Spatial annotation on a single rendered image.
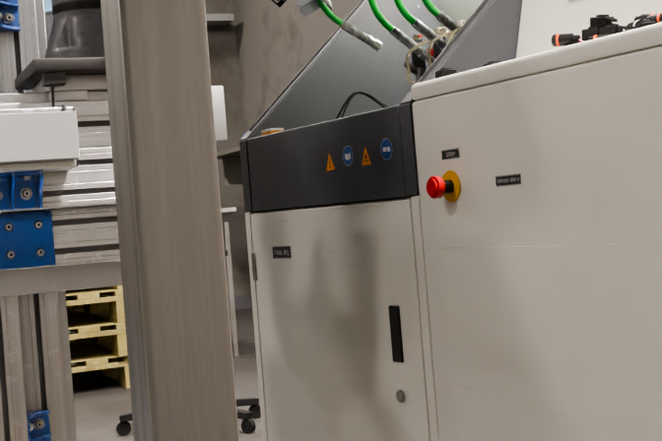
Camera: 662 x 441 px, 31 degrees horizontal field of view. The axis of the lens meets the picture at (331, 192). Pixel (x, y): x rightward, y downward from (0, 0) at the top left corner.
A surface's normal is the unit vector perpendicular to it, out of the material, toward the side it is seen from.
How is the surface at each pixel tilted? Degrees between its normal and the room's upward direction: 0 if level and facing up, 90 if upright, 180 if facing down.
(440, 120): 90
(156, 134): 90
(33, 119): 90
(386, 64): 90
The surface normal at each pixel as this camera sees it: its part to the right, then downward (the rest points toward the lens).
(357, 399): -0.87, 0.06
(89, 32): 0.13, -0.33
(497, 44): 0.48, -0.06
